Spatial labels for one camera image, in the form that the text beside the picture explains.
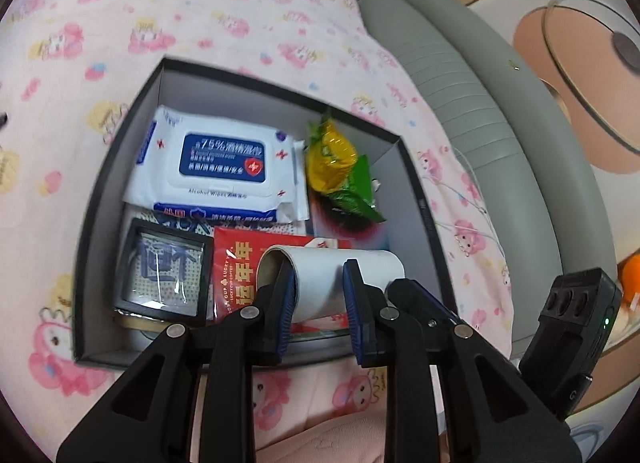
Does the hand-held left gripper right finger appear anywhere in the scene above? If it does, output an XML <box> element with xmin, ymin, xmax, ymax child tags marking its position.
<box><xmin>342</xmin><ymin>259</ymin><xmax>583</xmax><ymax>463</ymax></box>

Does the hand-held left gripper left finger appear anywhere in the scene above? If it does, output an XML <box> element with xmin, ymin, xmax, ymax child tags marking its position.
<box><xmin>56</xmin><ymin>259</ymin><xmax>297</xmax><ymax>463</ymax></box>

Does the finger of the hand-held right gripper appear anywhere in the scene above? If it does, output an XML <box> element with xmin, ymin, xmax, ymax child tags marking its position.
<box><xmin>389</xmin><ymin>279</ymin><xmax>461</xmax><ymax>328</ymax></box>

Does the white paper tube roll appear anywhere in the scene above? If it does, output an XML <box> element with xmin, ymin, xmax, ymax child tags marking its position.
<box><xmin>256</xmin><ymin>244</ymin><xmax>406</xmax><ymax>325</ymax></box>

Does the red printed packet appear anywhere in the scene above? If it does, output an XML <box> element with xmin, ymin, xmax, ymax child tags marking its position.
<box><xmin>212</xmin><ymin>227</ymin><xmax>353</xmax><ymax>339</ymax></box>

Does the yellow green snack packet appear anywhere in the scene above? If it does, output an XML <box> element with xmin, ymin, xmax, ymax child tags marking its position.
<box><xmin>305</xmin><ymin>113</ymin><xmax>386</xmax><ymax>224</ymax></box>

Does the dark grey cardboard box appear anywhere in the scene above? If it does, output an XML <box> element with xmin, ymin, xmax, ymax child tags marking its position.
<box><xmin>72</xmin><ymin>57</ymin><xmax>453</xmax><ymax>370</ymax></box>

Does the orange round object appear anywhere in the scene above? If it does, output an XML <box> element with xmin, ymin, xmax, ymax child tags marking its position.
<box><xmin>617</xmin><ymin>253</ymin><xmax>640</xmax><ymax>304</ymax></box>

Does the white blue wet wipes pack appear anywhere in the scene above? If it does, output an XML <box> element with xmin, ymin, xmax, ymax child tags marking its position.
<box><xmin>122</xmin><ymin>106</ymin><xmax>311</xmax><ymax>224</ymax></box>

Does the grey sofa edge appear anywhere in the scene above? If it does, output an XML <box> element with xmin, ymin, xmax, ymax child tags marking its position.
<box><xmin>357</xmin><ymin>0</ymin><xmax>618</xmax><ymax>359</ymax></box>

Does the cartoon printed floor mat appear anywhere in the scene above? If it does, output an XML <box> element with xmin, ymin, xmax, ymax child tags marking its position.
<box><xmin>440</xmin><ymin>0</ymin><xmax>640</xmax><ymax>463</ymax></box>

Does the round glass table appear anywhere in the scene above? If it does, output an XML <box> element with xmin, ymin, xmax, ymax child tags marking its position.
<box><xmin>542</xmin><ymin>0</ymin><xmax>640</xmax><ymax>154</ymax></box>

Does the pink cartoon printed blanket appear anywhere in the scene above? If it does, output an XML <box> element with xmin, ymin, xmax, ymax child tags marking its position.
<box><xmin>0</xmin><ymin>0</ymin><xmax>516</xmax><ymax>463</ymax></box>

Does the thin white cable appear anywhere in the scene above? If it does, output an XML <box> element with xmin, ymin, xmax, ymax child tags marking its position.
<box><xmin>425</xmin><ymin>153</ymin><xmax>507</xmax><ymax>260</ymax></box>

